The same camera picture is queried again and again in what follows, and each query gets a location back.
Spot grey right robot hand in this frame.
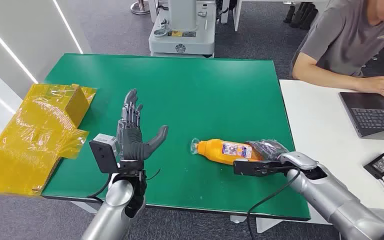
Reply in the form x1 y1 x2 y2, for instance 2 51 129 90
245 139 291 162

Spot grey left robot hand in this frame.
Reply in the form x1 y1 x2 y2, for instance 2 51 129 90
116 88 169 163

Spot person's right hand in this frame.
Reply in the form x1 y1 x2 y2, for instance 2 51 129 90
357 76 384 101

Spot orange plastic bottle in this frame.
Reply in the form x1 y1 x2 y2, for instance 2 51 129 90
190 137 262 166

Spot dark grey laptop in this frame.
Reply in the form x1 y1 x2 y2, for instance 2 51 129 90
338 91 384 142

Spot white table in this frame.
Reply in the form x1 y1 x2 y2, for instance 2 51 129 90
256 79 384 233

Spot person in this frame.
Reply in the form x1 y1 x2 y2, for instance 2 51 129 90
289 0 384 101

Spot green topped table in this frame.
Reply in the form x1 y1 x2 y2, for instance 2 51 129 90
41 52 312 223

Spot black power adapter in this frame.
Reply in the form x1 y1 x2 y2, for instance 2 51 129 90
363 151 384 180

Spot yellow taped cardboard box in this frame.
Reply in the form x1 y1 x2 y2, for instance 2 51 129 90
0 83 98 197

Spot black chair legs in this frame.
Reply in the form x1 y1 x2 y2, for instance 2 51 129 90
283 2 319 31

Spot grey machine base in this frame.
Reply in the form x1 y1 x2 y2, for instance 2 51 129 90
148 0 218 58

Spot chrome stand base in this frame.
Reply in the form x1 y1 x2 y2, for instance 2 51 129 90
130 0 151 16

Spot white desk legs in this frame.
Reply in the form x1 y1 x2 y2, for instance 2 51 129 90
221 0 243 32

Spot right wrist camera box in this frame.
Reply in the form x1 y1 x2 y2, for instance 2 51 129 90
233 158 291 178

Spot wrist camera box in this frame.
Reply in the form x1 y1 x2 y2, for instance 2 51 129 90
233 158 291 178
89 133 121 174

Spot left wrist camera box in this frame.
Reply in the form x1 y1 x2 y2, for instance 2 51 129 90
89 133 121 174

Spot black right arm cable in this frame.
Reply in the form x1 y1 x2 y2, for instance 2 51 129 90
245 167 302 240

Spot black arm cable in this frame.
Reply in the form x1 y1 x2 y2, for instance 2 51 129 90
86 168 162 200
245 167 302 240

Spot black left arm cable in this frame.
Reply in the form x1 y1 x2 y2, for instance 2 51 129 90
86 168 162 200

